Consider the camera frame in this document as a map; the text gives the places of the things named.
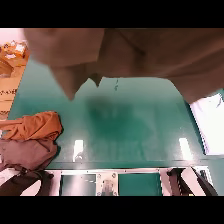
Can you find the grey-brown garment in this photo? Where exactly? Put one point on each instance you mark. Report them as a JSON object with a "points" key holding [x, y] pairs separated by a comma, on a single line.
{"points": [[26, 154]]}

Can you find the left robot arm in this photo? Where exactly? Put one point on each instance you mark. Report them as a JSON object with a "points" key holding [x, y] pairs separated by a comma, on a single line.
{"points": [[20, 185]]}

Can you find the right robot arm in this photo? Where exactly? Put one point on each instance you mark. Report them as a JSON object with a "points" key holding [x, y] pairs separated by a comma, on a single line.
{"points": [[180, 183]]}

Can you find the silver frame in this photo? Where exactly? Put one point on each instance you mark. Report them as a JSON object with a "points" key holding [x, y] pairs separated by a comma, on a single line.
{"points": [[107, 184]]}

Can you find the orange garment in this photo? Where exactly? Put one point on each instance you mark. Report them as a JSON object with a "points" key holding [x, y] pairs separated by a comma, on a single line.
{"points": [[36, 126]]}

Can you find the beige T-shirt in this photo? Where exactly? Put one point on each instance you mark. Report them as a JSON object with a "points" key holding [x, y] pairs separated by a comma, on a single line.
{"points": [[156, 53]]}

